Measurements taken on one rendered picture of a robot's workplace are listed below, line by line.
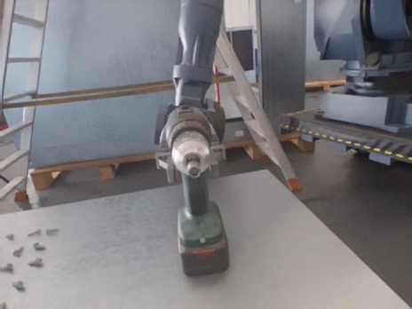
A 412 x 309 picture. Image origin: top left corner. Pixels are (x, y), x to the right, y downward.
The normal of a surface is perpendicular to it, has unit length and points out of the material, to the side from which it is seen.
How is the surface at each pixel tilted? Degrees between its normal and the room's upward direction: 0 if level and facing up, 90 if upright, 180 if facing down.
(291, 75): 90
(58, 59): 90
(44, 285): 0
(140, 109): 90
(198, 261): 90
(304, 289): 0
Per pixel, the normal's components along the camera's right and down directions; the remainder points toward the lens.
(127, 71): 0.12, 0.33
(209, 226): -0.04, -0.88
